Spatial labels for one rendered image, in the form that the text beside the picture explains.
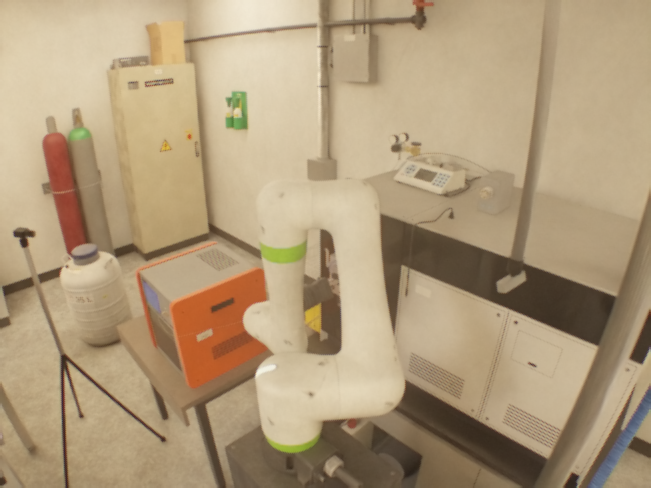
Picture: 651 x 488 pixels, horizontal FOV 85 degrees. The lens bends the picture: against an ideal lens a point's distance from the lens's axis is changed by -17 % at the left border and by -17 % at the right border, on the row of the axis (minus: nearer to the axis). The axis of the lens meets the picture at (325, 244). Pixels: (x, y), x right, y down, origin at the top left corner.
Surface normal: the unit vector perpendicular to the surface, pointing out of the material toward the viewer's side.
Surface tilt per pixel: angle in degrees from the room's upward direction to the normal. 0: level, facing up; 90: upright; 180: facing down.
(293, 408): 89
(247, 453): 0
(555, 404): 90
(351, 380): 35
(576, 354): 90
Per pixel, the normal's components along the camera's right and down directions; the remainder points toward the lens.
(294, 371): 0.01, -0.85
